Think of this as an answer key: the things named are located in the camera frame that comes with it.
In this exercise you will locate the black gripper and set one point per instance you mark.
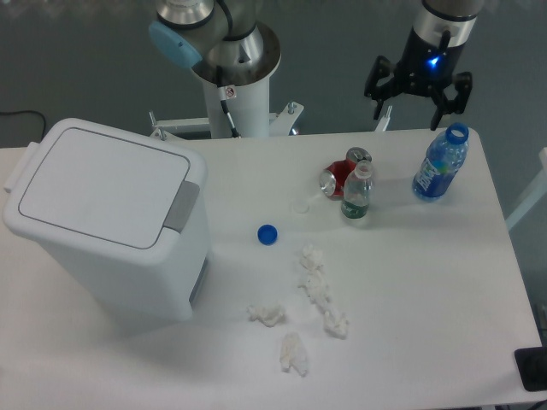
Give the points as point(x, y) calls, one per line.
point(424, 70)

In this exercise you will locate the tissue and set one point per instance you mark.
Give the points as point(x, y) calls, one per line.
point(293, 355)
point(317, 289)
point(311, 258)
point(269, 316)
point(335, 324)

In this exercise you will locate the tissue bottom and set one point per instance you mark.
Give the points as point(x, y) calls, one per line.
point(293, 355)

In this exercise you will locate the white trash can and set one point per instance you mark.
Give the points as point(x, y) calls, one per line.
point(123, 214)

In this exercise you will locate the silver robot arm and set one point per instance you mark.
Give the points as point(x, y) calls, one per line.
point(234, 55)

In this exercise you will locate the crushed red soda can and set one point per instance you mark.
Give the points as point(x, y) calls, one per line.
point(332, 178)

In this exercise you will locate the large blue water bottle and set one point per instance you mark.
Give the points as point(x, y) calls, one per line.
point(444, 158)

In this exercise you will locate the small clear green-label bottle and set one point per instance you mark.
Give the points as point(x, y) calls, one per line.
point(357, 188)

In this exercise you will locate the crumpled tissue top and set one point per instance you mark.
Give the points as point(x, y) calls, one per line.
point(311, 258)

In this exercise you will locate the blue bottle cap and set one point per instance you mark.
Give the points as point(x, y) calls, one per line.
point(267, 234)

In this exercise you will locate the black device at edge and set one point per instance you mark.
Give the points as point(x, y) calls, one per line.
point(531, 363)

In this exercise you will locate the white frame at right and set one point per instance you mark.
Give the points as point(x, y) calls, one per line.
point(530, 196)

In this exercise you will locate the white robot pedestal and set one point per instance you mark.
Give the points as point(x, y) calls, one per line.
point(234, 112)

